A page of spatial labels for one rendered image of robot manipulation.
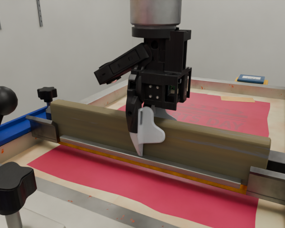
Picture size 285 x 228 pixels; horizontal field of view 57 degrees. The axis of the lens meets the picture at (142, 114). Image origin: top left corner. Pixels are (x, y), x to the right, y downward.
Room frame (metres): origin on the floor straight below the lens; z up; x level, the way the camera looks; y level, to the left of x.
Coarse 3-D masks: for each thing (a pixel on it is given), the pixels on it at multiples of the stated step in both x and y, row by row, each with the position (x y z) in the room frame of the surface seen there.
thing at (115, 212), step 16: (192, 80) 0.97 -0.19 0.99; (208, 80) 0.95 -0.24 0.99; (224, 80) 0.95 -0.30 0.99; (96, 96) 0.75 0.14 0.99; (112, 96) 0.80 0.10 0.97; (272, 96) 0.84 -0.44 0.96; (16, 144) 0.48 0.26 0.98; (32, 144) 0.51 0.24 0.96; (0, 160) 0.44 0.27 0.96; (48, 192) 0.31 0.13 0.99; (64, 192) 0.31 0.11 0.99; (80, 192) 0.31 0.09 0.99; (96, 208) 0.28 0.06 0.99; (112, 208) 0.28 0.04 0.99; (128, 224) 0.25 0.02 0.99; (144, 224) 0.25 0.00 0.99; (160, 224) 0.25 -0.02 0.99
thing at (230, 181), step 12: (72, 144) 0.46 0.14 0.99; (84, 144) 0.45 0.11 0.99; (96, 144) 0.44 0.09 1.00; (120, 156) 0.41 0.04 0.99; (132, 156) 0.40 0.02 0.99; (144, 156) 0.40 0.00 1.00; (168, 168) 0.37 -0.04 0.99; (180, 168) 0.36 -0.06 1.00; (192, 168) 0.36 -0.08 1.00; (216, 180) 0.34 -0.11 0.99; (228, 180) 0.33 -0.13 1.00; (240, 180) 0.33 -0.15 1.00
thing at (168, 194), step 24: (216, 96) 0.86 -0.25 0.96; (264, 120) 0.65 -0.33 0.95; (144, 168) 0.42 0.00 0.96; (144, 192) 0.35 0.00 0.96; (168, 192) 0.35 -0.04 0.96; (192, 192) 0.35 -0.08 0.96; (216, 192) 0.35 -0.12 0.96; (192, 216) 0.30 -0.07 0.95; (216, 216) 0.30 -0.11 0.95; (240, 216) 0.30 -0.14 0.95
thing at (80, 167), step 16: (192, 96) 0.86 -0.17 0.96; (48, 160) 0.45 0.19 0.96; (64, 160) 0.45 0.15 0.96; (80, 160) 0.45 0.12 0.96; (96, 160) 0.45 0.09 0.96; (112, 160) 0.45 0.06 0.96; (64, 176) 0.40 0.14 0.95; (80, 176) 0.40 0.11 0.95; (96, 176) 0.40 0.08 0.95; (112, 176) 0.40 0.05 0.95; (128, 176) 0.40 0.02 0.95; (112, 192) 0.35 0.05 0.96
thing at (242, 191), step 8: (64, 144) 0.50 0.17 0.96; (96, 152) 0.46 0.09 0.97; (120, 160) 0.44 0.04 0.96; (128, 160) 0.43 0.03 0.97; (152, 168) 0.41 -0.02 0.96; (160, 168) 0.40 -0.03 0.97; (184, 176) 0.38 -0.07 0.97; (192, 176) 0.38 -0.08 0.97; (208, 184) 0.36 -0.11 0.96; (216, 184) 0.36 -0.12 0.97; (240, 192) 0.34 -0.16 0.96
